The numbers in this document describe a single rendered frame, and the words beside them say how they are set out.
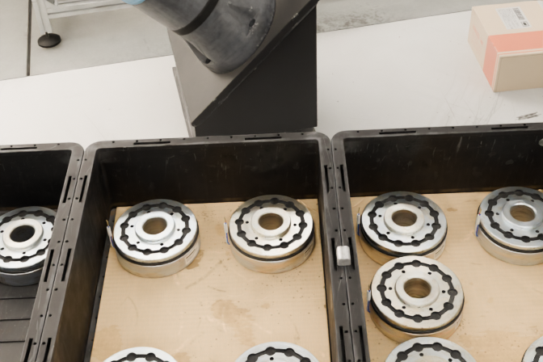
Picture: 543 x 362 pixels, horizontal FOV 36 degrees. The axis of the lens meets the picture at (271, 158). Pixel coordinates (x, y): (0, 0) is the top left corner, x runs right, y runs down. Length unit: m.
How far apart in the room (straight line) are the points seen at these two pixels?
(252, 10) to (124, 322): 0.49
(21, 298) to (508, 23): 0.95
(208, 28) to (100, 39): 1.79
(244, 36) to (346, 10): 1.83
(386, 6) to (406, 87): 1.57
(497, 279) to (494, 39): 0.59
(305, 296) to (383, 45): 0.72
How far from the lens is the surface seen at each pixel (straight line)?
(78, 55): 2.90
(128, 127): 1.42
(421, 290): 0.95
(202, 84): 1.27
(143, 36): 2.93
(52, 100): 1.51
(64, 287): 0.88
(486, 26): 1.51
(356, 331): 0.81
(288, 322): 0.94
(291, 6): 1.19
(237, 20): 1.19
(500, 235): 1.00
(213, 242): 1.02
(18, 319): 1.00
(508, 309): 0.98
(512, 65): 1.45
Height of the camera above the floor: 1.58
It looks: 42 degrees down
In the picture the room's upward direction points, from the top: 3 degrees counter-clockwise
